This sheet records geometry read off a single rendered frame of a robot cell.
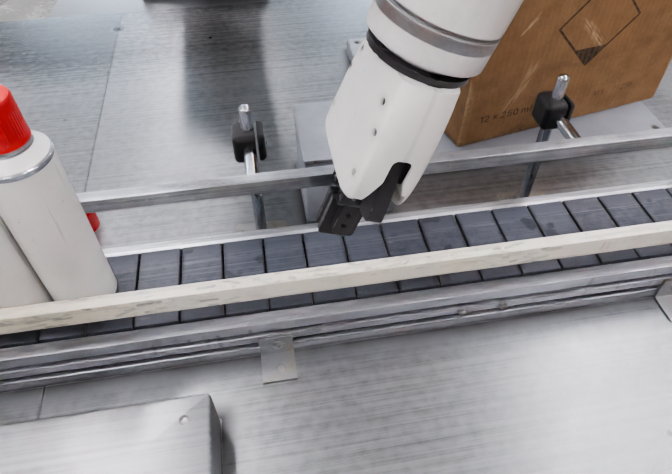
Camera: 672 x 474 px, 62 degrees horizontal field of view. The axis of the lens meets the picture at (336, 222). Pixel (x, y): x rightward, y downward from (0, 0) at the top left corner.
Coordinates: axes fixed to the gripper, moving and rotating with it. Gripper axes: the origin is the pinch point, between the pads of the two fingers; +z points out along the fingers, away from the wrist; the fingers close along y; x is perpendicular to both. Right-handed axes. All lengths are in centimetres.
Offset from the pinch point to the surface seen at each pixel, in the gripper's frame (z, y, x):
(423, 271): 1.7, 4.3, 7.5
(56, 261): 6.6, 2.6, -21.2
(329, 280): 4.0, 4.3, -0.4
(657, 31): -15.3, -22.3, 39.1
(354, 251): 5.6, -0.9, 3.6
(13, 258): 7.8, 1.7, -24.3
